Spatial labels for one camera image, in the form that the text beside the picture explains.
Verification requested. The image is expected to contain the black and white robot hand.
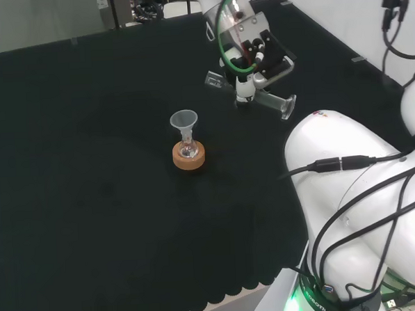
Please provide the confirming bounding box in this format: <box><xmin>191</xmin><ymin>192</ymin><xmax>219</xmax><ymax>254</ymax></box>
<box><xmin>217</xmin><ymin>27</ymin><xmax>300</xmax><ymax>109</ymax></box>

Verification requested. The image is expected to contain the clear graduated cylinder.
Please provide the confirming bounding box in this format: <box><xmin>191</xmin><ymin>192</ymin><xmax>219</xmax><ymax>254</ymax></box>
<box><xmin>204</xmin><ymin>66</ymin><xmax>299</xmax><ymax>125</ymax></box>

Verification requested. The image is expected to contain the clear plastic funnel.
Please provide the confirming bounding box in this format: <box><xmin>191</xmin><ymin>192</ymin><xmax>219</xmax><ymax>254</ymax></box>
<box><xmin>169</xmin><ymin>109</ymin><xmax>198</xmax><ymax>138</ymax></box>

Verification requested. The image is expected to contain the small round-bottom glass flask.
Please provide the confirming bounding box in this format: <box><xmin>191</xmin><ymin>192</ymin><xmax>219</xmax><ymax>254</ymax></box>
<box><xmin>178</xmin><ymin>128</ymin><xmax>200</xmax><ymax>161</ymax></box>

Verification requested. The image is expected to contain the grey cabinet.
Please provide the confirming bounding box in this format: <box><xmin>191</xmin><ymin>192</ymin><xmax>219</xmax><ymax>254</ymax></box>
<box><xmin>95</xmin><ymin>0</ymin><xmax>134</xmax><ymax>31</ymax></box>

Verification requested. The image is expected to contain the black bench cloth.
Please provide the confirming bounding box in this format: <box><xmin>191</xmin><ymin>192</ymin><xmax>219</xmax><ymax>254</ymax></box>
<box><xmin>0</xmin><ymin>0</ymin><xmax>415</xmax><ymax>311</ymax></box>

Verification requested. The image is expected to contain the green cable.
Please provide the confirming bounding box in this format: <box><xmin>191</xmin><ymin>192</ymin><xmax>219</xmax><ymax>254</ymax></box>
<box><xmin>214</xmin><ymin>0</ymin><xmax>259</xmax><ymax>76</ymax></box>

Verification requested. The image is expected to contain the black cable with plug connector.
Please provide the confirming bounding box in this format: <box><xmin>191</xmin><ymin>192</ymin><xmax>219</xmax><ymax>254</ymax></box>
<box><xmin>276</xmin><ymin>152</ymin><xmax>409</xmax><ymax>181</ymax></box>

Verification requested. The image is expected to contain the black hanging cable with connectors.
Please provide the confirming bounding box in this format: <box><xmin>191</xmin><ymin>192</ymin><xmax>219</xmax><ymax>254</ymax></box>
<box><xmin>377</xmin><ymin>0</ymin><xmax>415</xmax><ymax>74</ymax></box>

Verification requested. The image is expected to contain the cork ring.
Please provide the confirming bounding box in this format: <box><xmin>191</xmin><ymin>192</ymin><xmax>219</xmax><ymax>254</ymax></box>
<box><xmin>170</xmin><ymin>140</ymin><xmax>209</xmax><ymax>175</ymax></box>

